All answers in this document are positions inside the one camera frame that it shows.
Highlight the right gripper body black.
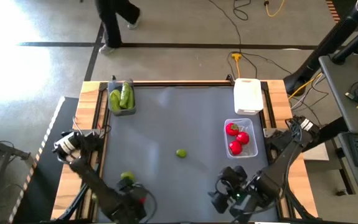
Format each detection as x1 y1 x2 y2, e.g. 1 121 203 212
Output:
209 166 270 219

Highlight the black smooth pole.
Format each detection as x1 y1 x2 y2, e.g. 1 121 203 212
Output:
331 18 358 63

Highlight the black coiled floor cable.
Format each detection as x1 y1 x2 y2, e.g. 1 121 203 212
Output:
233 0 251 21

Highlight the yellow floor cable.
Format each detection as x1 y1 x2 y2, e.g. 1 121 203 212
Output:
264 0 287 18

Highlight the yellow desk cable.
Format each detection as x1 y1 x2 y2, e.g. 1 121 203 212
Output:
287 72 324 101

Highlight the person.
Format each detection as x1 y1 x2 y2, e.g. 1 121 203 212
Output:
94 0 143 55

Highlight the clear plastic basket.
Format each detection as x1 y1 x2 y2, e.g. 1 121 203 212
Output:
223 117 259 159

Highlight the dark grey desk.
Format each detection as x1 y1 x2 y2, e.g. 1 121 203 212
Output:
318 52 358 211

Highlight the grey side table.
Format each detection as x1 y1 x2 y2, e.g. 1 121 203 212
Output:
0 124 32 224

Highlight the grey table mat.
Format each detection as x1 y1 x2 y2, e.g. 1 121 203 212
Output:
93 85 279 223

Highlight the white plastic basket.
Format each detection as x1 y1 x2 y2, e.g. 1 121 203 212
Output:
233 78 264 116

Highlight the white box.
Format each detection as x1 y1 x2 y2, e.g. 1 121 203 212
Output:
301 136 329 162

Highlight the yellow plug cable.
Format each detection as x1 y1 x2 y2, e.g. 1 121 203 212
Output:
230 52 243 79

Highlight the long black floor cable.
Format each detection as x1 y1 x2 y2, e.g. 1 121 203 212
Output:
209 0 243 54

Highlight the black ribbed post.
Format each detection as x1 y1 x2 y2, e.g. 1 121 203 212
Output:
283 9 358 96

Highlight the black floor mat striped edge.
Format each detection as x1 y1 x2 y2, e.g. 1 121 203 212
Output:
9 96 80 224

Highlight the black aluminium rig frame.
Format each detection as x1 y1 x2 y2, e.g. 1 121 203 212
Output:
50 74 319 224

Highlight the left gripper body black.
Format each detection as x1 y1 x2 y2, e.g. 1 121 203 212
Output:
110 179 149 223

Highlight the grey plastic basket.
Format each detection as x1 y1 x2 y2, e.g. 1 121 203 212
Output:
106 79 137 117

